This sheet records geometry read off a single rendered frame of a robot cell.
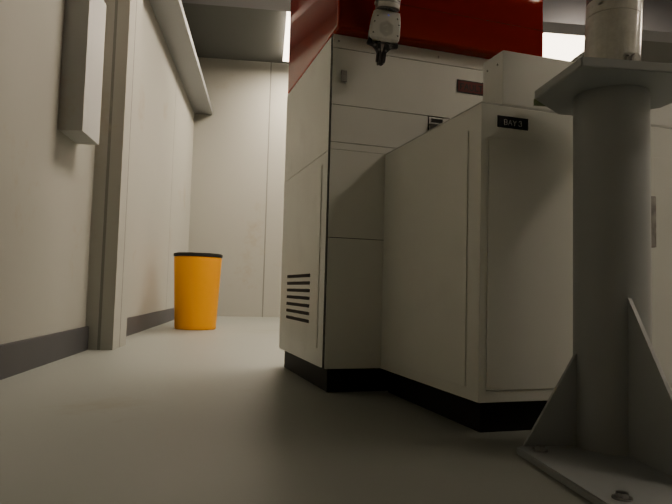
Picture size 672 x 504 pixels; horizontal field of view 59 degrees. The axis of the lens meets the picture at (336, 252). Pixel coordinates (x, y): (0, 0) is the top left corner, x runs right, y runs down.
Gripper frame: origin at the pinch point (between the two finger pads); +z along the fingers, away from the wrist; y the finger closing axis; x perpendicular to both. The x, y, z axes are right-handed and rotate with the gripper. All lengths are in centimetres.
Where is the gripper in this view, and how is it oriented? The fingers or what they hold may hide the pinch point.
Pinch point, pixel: (380, 59)
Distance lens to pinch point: 209.3
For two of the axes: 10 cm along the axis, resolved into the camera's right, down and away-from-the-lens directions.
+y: 9.8, 1.0, 1.9
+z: -1.2, 9.9, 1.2
